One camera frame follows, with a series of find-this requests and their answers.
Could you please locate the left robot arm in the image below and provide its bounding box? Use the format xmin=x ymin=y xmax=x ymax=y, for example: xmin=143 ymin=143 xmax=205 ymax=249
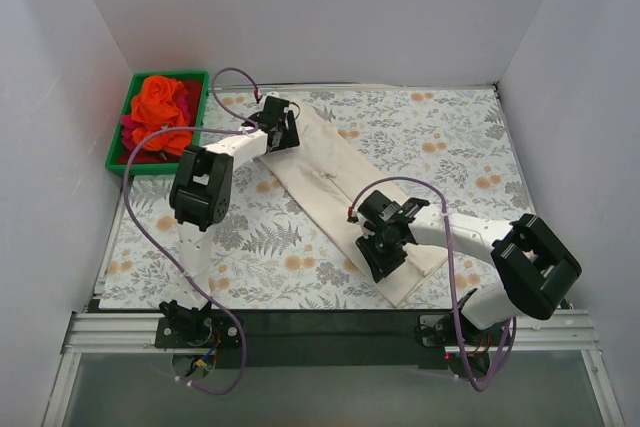
xmin=160 ymin=95 xmax=300 ymax=347

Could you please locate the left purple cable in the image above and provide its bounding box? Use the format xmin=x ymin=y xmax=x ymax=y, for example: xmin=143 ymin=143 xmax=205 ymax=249
xmin=120 ymin=66 xmax=264 ymax=396

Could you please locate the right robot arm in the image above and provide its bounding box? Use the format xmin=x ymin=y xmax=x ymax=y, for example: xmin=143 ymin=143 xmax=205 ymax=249
xmin=348 ymin=191 xmax=582 ymax=345

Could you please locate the orange t shirt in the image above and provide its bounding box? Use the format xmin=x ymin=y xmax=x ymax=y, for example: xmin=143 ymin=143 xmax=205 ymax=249
xmin=121 ymin=75 xmax=192 ymax=151

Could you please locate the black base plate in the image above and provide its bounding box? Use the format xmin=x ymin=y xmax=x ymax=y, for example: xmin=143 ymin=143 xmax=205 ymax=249
xmin=154 ymin=303 xmax=461 ymax=370

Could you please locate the cream t shirt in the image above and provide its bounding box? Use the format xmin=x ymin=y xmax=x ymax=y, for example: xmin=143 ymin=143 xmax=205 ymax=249
xmin=267 ymin=91 xmax=451 ymax=308

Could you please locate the aluminium frame rail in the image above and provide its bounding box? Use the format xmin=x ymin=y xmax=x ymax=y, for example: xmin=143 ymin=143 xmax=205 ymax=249
xmin=44 ymin=310 xmax=624 ymax=426

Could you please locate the floral table mat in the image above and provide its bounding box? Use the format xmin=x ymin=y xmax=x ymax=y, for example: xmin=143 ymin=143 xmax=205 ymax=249
xmin=95 ymin=88 xmax=533 ymax=310

